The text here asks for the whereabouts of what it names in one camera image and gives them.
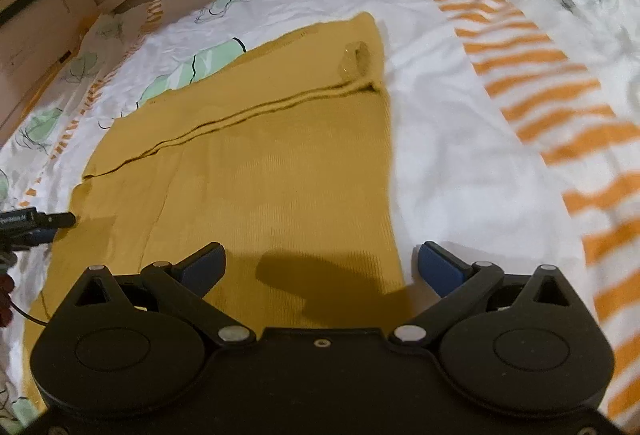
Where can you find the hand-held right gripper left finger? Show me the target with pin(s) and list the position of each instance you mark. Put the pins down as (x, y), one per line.
(202, 270)

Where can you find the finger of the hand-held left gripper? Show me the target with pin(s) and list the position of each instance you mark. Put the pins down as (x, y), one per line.
(40, 236)
(57, 219)

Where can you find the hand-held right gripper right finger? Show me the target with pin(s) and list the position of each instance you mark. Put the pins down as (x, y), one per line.
(440, 267)

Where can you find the yellow knit sweater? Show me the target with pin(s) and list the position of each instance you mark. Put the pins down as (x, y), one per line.
(275, 165)

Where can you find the person's left forearm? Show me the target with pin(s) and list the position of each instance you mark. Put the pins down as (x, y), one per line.
(4, 295)

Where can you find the white printed bed sheet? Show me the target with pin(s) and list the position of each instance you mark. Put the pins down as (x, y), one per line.
(475, 140)

